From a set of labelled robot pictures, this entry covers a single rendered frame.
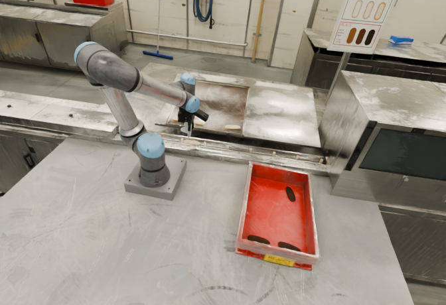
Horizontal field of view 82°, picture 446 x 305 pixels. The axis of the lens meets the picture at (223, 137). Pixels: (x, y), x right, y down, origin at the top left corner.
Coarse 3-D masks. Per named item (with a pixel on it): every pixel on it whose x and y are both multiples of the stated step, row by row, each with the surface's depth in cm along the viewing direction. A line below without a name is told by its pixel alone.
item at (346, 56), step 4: (344, 52) 185; (348, 52) 183; (344, 56) 185; (348, 56) 184; (340, 60) 190; (344, 60) 186; (340, 64) 189; (344, 64) 188; (340, 68) 190; (344, 68) 190; (336, 72) 195; (336, 76) 194; (332, 84) 201; (332, 88) 201; (328, 96) 208; (328, 100) 207
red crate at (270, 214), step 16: (256, 192) 132; (272, 192) 133; (256, 208) 124; (272, 208) 125; (288, 208) 126; (304, 208) 127; (256, 224) 117; (272, 224) 118; (288, 224) 119; (304, 224) 119; (272, 240) 112; (288, 240) 112; (304, 240) 113; (256, 256) 105
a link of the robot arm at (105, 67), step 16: (96, 64) 84; (112, 64) 85; (128, 64) 89; (96, 80) 88; (112, 80) 86; (128, 80) 88; (144, 80) 94; (160, 96) 102; (176, 96) 108; (192, 96) 116; (192, 112) 118
